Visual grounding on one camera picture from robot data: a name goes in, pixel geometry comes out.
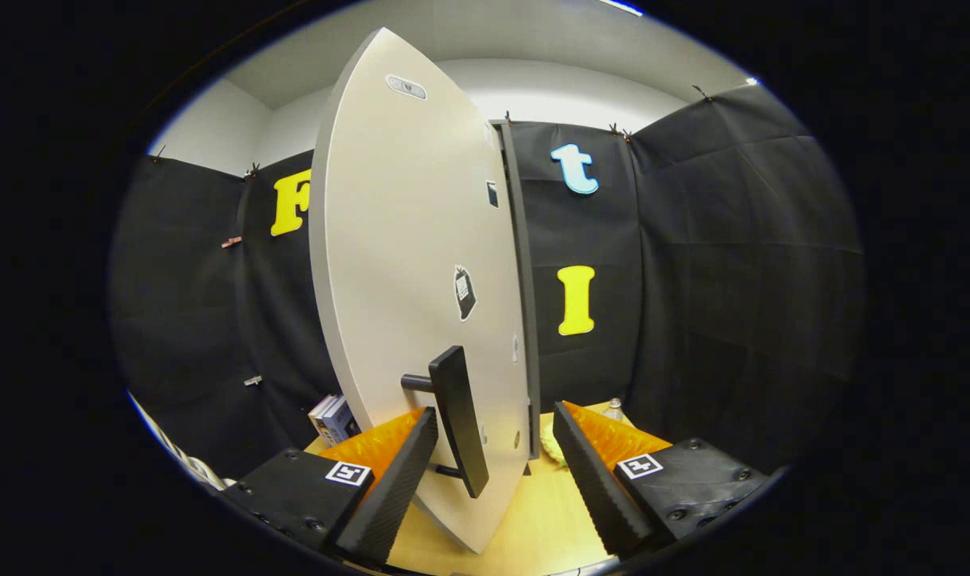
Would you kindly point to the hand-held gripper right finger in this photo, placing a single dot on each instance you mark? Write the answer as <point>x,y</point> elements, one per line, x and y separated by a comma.
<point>592,488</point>

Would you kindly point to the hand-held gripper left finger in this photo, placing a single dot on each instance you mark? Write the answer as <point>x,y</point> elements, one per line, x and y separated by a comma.
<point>397,488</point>

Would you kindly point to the green bottle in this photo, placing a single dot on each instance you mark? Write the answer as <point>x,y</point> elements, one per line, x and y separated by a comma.
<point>614,410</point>

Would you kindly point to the white book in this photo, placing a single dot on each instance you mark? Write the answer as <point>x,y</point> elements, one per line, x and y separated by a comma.
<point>321,414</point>

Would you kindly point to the white ribbed strip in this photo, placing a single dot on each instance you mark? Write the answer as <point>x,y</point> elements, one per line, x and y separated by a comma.
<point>177,452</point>

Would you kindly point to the black backdrop cloth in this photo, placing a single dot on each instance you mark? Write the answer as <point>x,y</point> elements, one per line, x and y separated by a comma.
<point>732,280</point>

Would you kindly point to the long ceiling light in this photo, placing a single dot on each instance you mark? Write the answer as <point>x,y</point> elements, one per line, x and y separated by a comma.
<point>622,6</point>

